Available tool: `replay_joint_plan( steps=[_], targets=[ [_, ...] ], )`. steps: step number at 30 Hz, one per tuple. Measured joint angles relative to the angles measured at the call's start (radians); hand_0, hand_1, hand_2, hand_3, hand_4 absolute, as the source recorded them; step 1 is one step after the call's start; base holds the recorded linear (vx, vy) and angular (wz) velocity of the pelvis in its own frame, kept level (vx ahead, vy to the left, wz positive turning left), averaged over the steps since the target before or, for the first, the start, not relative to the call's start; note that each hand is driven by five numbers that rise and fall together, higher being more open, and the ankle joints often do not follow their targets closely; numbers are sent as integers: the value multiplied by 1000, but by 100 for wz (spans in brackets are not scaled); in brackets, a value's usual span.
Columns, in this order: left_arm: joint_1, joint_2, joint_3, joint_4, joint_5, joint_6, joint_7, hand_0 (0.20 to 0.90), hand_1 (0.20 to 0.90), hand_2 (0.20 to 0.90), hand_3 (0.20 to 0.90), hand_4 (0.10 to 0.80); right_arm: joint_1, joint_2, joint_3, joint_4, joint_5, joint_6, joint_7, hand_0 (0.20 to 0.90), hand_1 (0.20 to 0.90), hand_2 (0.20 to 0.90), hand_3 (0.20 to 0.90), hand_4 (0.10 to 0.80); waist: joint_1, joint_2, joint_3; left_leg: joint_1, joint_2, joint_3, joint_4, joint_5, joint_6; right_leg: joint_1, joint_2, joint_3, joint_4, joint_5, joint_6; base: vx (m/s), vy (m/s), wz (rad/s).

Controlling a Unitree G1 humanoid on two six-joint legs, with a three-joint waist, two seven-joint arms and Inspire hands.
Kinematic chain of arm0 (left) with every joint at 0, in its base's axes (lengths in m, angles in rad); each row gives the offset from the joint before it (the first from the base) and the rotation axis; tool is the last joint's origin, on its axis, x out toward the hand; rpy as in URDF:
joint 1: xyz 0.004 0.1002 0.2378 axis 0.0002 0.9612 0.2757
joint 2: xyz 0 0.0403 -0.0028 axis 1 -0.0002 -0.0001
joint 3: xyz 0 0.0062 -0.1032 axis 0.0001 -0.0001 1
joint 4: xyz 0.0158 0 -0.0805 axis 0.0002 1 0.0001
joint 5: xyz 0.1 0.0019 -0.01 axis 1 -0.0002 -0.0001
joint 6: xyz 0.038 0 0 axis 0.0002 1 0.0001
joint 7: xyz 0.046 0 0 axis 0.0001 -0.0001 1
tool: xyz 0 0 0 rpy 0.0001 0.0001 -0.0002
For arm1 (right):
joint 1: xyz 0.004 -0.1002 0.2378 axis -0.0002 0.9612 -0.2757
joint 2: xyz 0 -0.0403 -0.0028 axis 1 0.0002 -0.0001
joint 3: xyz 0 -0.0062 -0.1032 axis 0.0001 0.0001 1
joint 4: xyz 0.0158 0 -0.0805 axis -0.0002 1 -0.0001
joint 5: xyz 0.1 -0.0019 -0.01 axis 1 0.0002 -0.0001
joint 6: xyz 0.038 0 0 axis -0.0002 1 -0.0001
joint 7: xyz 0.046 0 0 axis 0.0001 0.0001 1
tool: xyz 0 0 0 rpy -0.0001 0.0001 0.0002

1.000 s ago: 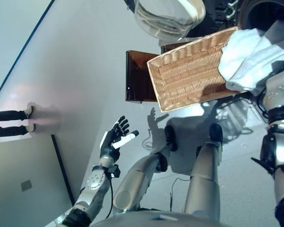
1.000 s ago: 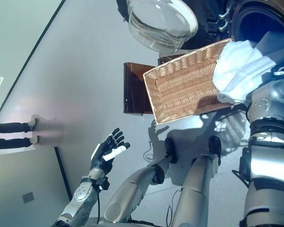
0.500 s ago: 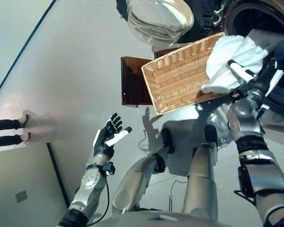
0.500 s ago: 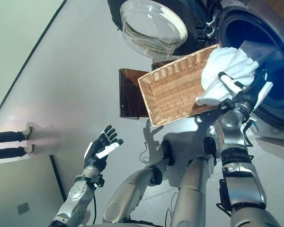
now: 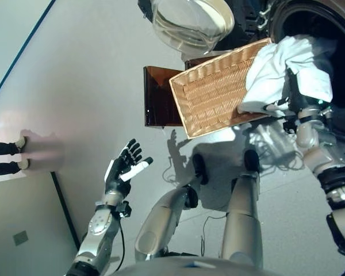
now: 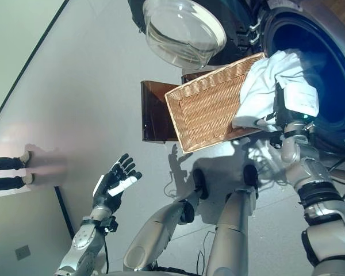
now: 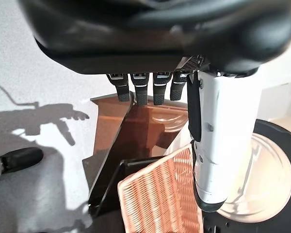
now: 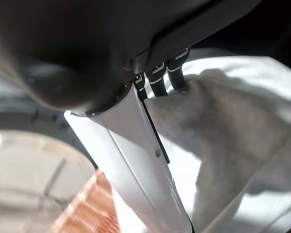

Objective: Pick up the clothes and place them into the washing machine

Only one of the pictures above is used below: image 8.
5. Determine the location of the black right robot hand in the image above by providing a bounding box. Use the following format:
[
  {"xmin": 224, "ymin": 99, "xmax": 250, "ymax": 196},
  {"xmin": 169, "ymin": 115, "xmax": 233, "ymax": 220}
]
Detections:
[{"xmin": 0, "ymin": 0, "xmax": 262, "ymax": 233}]

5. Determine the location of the wicker laundry basket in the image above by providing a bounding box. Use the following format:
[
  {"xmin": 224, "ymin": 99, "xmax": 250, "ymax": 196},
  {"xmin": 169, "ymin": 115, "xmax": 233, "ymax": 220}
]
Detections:
[{"xmin": 50, "ymin": 169, "xmax": 121, "ymax": 233}]

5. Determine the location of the white garment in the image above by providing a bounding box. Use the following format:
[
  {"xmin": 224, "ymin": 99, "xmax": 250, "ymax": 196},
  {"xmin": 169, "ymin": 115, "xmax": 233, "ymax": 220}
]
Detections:
[{"xmin": 143, "ymin": 48, "xmax": 291, "ymax": 233}]

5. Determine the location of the round glass washer door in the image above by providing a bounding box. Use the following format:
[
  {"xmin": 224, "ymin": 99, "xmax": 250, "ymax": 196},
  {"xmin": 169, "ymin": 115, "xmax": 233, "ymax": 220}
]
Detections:
[{"xmin": 0, "ymin": 104, "xmax": 99, "ymax": 233}]

